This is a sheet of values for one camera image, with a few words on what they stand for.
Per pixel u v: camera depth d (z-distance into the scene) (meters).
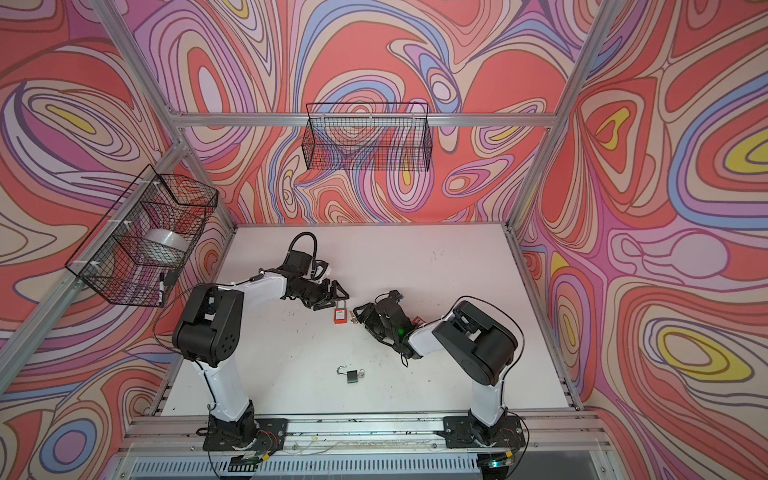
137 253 0.74
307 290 0.83
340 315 0.93
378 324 0.82
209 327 0.51
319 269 0.87
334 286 0.88
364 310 0.84
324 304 0.87
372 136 0.96
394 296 0.88
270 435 0.73
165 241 0.73
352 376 0.82
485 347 0.50
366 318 0.82
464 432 0.74
